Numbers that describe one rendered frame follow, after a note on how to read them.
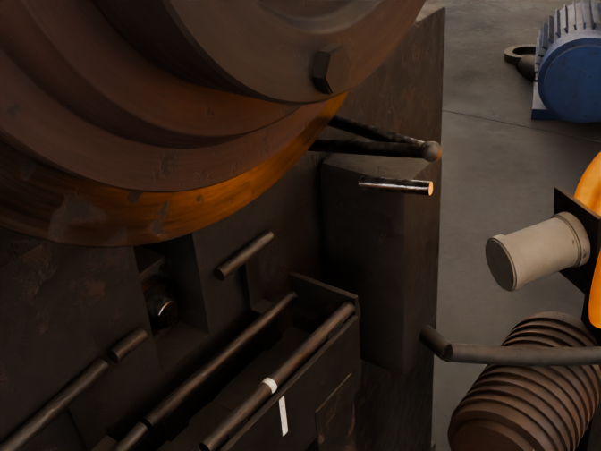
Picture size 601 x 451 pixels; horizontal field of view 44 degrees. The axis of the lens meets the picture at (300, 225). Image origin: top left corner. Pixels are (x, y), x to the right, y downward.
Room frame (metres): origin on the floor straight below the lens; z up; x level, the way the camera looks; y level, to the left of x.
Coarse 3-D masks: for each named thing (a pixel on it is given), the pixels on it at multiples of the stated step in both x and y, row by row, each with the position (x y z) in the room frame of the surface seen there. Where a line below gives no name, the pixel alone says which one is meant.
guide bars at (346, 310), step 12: (336, 312) 0.52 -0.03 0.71; (348, 312) 0.52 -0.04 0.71; (324, 324) 0.50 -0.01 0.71; (336, 324) 0.50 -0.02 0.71; (312, 336) 0.49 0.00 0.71; (324, 336) 0.49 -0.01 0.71; (300, 348) 0.47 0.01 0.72; (312, 348) 0.48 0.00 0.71; (288, 360) 0.46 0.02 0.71; (300, 360) 0.46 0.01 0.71; (276, 372) 0.45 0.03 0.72; (288, 372) 0.45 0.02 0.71; (264, 384) 0.43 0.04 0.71; (276, 384) 0.44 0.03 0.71; (252, 396) 0.42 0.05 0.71; (264, 396) 0.42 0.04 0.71; (240, 408) 0.41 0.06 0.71; (252, 408) 0.41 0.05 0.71; (228, 420) 0.40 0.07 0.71; (240, 420) 0.40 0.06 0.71; (216, 432) 0.39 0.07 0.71; (228, 432) 0.39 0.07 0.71; (204, 444) 0.38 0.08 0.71; (216, 444) 0.38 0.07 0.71
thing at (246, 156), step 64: (0, 0) 0.29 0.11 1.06; (64, 0) 0.30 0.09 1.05; (0, 64) 0.30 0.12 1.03; (64, 64) 0.30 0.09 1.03; (128, 64) 0.32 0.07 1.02; (0, 128) 0.29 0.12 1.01; (64, 128) 0.32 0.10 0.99; (128, 128) 0.33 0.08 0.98; (192, 128) 0.35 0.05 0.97; (256, 128) 0.39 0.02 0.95
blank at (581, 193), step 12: (600, 156) 0.68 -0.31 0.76; (588, 168) 0.67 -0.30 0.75; (600, 168) 0.66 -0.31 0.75; (588, 180) 0.67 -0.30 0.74; (600, 180) 0.65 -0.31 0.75; (576, 192) 0.67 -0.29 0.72; (588, 192) 0.66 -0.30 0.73; (600, 192) 0.65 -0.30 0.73; (588, 204) 0.65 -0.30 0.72; (600, 204) 0.65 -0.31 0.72
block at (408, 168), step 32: (352, 160) 0.64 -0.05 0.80; (384, 160) 0.63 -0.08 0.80; (416, 160) 0.62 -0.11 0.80; (352, 192) 0.62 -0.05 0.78; (384, 192) 0.60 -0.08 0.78; (352, 224) 0.62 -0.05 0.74; (384, 224) 0.60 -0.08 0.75; (416, 224) 0.60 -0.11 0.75; (352, 256) 0.62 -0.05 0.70; (384, 256) 0.60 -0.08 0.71; (416, 256) 0.60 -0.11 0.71; (352, 288) 0.62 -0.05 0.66; (384, 288) 0.60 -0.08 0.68; (416, 288) 0.60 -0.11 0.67; (384, 320) 0.60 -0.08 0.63; (416, 320) 0.60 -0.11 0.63; (384, 352) 0.60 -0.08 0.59; (416, 352) 0.60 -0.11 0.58
